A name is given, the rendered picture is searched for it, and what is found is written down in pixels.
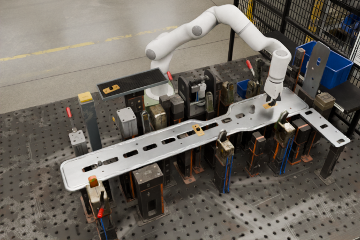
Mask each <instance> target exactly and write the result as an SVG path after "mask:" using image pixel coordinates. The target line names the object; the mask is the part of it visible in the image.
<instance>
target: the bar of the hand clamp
mask: <svg viewBox="0 0 360 240"><path fill-rule="evenodd" d="M264 64H265V62H264V61H263V59H261V58H258V59H255V68H254V82H255V83H256V87H257V80H258V81H259V84H258V85H259V86H261V73H262V66H264Z"/></svg>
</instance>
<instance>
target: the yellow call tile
mask: <svg viewBox="0 0 360 240"><path fill-rule="evenodd" d="M78 96H79V99H80V102H85V101H89V100H92V96H91V94H90V92H86V93H82V94H78Z"/></svg>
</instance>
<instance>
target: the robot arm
mask: <svg viewBox="0 0 360 240"><path fill-rule="evenodd" d="M221 23H223V24H225V25H229V26H230V27H231V28H232V29H233V30H234V31H235V32H236V33H237V34H238V35H239V36H240V37H241V38H242V39H243V40H244V41H245V42H246V43H247V44H248V45H249V47H250V48H252V49H253V50H254V51H261V50H263V49H265V50H268V51H269V52H271V53H272V54H273V56H272V61H271V66H270V70H269V75H268V78H267V80H266V83H265V87H264V90H265V92H266V96H267V97H266V102H268V101H270V100H271V98H273V100H272V101H271V107H272V106H275V105H276V102H277V101H281V95H282V90H283V81H284V78H285V75H286V70H287V66H288V64H289V62H290V61H291V53H290V52H289V50H288V49H287V48H286V47H285V46H284V45H283V44H282V43H281V42H280V41H278V40H276V39H273V38H269V37H265V36H263V35H262V34H261V32H260V31H259V30H258V29H257V28H256V27H255V25H254V24H253V23H252V22H250V21H249V20H248V18H247V17H246V16H245V15H244V14H243V13H242V12H241V11H240V10H239V9H238V8H237V7H235V6H234V5H230V4H228V5H223V6H213V7H211V8H209V9H207V10H206V11H205V12H203V13H202V14H201V15H200V16H199V17H198V18H196V19H195V20H193V21H192V22H190V23H187V24H184V25H182V26H179V27H178V28H176V29H175V30H173V31H171V32H170V33H167V32H165V33H162V34H160V35H159V36H157V37H156V38H155V39H154V40H152V41H151V42H150V43H149V44H148V45H147V46H146V49H145V54H146V56H147V57H148V58H149V59H150V60H152V62H151V69H153V68H158V67H159V68H160V69H161V71H162V72H163V73H164V75H165V76H166V77H167V78H168V75H167V72H168V71H169V63H170V61H171V58H172V56H173V53H174V51H175V49H176V48H178V47H179V46H181V45H183V44H185V43H187V42H189V41H191V40H197V39H200V38H202V37H203V36H205V35H206V34H208V33H209V32H210V31H211V30H212V29H213V28H214V27H215V26H216V25H218V24H221ZM168 80H169V78H168ZM166 94H167V95H168V96H171V95H173V88H172V87H171V86H170V85H168V83H166V84H163V85H159V86H155V87H152V88H148V89H146V95H147V96H148V97H149V98H150V99H152V100H156V101H159V96H162V95H166Z"/></svg>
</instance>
